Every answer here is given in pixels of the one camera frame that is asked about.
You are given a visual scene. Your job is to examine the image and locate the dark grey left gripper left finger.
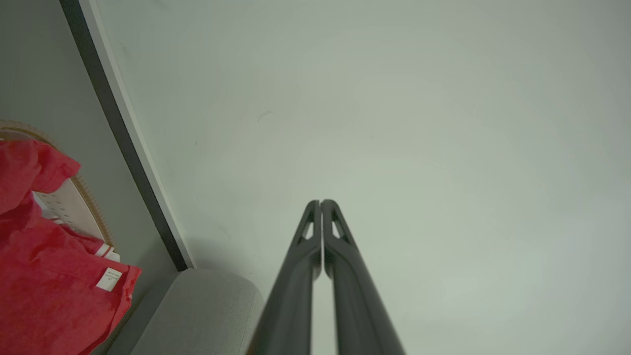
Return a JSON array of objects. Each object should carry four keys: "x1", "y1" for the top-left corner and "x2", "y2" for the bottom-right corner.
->
[{"x1": 248, "y1": 200, "x2": 322, "y2": 355}]

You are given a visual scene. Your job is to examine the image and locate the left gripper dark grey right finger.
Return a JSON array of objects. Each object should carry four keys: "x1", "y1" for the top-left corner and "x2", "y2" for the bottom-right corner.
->
[{"x1": 322, "y1": 199, "x2": 406, "y2": 355}]

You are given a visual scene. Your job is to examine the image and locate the red shorts with white stripe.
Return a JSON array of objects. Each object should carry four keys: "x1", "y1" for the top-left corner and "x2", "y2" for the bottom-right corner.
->
[{"x1": 52, "y1": 219, "x2": 121, "y2": 263}]

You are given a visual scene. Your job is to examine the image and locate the red garment with white label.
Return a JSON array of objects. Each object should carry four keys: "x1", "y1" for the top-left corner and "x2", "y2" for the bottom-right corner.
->
[{"x1": 0, "y1": 140, "x2": 142, "y2": 355}]

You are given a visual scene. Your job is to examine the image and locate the grey fabric sofa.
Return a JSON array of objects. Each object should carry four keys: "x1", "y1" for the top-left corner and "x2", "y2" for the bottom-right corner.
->
[{"x1": 106, "y1": 269, "x2": 264, "y2": 355}]

